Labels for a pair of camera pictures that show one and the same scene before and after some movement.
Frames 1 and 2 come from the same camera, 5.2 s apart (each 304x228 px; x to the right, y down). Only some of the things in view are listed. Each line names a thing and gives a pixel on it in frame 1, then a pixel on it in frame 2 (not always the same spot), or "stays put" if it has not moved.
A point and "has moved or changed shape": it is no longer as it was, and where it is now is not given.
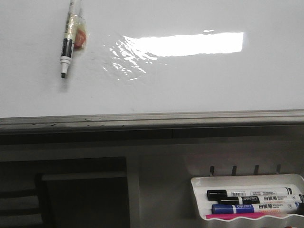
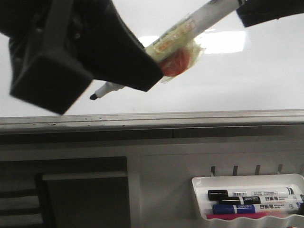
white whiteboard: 153,56 stays put
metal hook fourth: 278,169 stays put
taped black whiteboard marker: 75,35 has moved or changed shape
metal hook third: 256,167 stays put
